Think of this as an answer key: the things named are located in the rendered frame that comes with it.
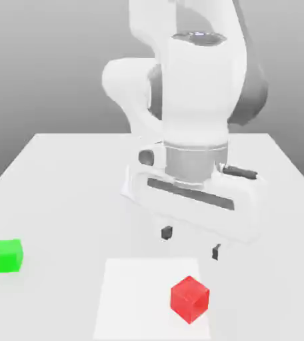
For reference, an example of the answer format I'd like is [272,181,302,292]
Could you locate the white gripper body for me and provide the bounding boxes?
[120,164,265,245]

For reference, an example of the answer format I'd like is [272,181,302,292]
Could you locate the small red cube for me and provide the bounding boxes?
[169,275,211,325]

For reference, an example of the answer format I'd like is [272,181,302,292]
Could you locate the small green cube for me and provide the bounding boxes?
[0,238,24,274]

